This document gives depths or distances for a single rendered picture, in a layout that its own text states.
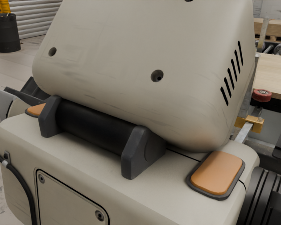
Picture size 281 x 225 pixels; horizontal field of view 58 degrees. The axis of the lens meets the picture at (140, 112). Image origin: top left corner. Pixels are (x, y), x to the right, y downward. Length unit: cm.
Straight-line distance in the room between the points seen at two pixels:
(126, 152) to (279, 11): 818
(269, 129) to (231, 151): 117
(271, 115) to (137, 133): 124
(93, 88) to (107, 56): 3
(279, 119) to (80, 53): 126
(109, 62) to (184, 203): 13
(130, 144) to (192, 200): 6
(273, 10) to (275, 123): 704
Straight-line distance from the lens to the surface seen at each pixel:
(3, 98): 45
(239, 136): 109
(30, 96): 44
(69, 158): 25
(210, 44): 20
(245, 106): 119
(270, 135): 147
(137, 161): 21
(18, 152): 31
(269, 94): 131
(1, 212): 204
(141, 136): 20
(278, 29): 703
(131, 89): 20
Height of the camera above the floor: 139
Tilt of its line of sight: 28 degrees down
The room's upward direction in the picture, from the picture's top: straight up
